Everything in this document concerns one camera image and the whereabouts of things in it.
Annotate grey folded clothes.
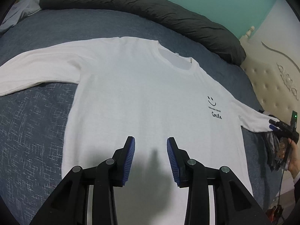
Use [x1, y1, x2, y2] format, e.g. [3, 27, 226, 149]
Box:
[265, 115, 290, 171]

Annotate dark grey rolled duvet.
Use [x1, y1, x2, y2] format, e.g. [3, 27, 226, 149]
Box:
[39, 0, 247, 66]

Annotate black cable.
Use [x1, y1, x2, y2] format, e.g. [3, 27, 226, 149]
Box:
[274, 166, 287, 218]

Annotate white long-sleeve shirt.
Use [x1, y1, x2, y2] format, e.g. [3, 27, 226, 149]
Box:
[0, 36, 273, 225]

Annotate cream tufted headboard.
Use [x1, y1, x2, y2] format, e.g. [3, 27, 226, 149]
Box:
[239, 26, 300, 136]

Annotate light grey sheet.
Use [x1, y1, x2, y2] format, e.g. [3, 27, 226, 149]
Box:
[0, 0, 43, 34]

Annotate person's right forearm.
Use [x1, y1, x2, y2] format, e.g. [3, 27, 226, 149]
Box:
[291, 172, 300, 203]

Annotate person's right hand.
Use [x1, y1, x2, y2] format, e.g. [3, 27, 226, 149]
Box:
[287, 138, 300, 179]

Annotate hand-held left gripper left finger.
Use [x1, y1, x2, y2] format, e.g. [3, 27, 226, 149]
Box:
[29, 136, 136, 225]

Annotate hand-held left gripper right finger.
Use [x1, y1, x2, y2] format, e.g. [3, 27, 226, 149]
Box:
[166, 137, 270, 225]

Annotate bed with blue patterned sheet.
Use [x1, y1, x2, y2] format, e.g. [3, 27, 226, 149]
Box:
[0, 8, 284, 225]

